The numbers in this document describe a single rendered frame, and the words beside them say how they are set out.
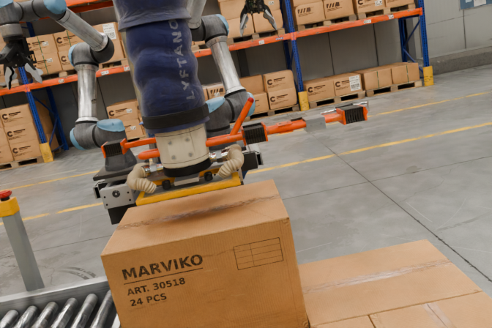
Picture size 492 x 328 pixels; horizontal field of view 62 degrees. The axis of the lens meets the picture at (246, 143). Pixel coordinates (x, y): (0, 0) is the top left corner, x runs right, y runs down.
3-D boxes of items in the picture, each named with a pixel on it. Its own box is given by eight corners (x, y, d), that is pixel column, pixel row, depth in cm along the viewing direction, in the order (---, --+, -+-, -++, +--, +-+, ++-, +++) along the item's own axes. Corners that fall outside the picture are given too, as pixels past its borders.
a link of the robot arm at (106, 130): (120, 148, 190) (113, 120, 187) (96, 151, 193) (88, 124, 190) (133, 141, 201) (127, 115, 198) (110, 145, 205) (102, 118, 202)
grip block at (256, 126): (244, 146, 140) (241, 129, 138) (242, 140, 149) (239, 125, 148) (269, 141, 140) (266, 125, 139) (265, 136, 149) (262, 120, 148)
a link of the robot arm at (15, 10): (17, -5, 162) (0, -7, 154) (25, 23, 164) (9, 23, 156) (1, -2, 164) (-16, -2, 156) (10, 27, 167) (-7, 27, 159)
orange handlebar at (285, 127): (106, 170, 139) (103, 159, 139) (125, 149, 169) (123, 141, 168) (371, 116, 143) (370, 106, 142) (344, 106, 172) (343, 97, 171)
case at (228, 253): (131, 363, 136) (99, 255, 127) (151, 294, 175) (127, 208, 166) (309, 326, 137) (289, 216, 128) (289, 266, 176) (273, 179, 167)
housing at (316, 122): (307, 132, 142) (305, 120, 141) (303, 129, 148) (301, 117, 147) (326, 129, 142) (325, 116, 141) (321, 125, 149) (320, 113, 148)
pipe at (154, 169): (135, 194, 132) (130, 177, 131) (146, 172, 157) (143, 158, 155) (238, 173, 133) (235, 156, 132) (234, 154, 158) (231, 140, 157)
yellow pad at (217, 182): (136, 206, 131) (132, 192, 130) (141, 196, 141) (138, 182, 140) (241, 185, 132) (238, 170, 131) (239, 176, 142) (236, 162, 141)
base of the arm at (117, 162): (110, 165, 206) (105, 146, 204) (139, 159, 207) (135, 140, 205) (102, 173, 192) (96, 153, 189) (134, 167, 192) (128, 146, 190)
